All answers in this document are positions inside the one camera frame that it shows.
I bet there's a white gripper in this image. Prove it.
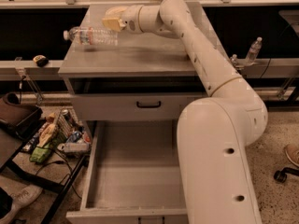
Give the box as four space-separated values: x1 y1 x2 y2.
102 5 143 34

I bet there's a clear plastic water bottle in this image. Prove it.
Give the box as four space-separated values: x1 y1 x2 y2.
64 26 118 46

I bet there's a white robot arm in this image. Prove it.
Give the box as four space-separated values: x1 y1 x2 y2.
102 0 268 224

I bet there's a grey drawer cabinet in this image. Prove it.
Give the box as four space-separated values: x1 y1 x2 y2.
58 2 235 138

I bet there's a closed grey top drawer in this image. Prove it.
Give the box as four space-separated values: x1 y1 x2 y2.
71 93 202 121

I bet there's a small background water bottle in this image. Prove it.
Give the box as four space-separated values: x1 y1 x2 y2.
246 37 263 65

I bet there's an open grey middle drawer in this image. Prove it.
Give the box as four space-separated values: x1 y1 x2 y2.
66 120 188 224

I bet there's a black yellow tape measure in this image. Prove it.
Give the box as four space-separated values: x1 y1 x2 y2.
33 55 49 67

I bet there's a brown bag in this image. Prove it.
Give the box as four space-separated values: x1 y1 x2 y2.
0 92 42 141

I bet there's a green snack bag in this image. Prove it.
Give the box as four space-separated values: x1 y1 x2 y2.
29 147 51 163

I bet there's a white shoe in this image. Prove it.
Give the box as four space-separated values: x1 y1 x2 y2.
0 185 42 224

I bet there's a brown shoe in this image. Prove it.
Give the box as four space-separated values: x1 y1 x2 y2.
284 144 299 167

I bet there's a black chair caster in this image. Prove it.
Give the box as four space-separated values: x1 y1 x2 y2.
274 167 299 183

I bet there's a wire basket of snacks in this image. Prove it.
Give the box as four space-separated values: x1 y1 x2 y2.
37 108 91 155

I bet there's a black table frame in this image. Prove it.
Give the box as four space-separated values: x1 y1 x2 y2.
0 121 90 224

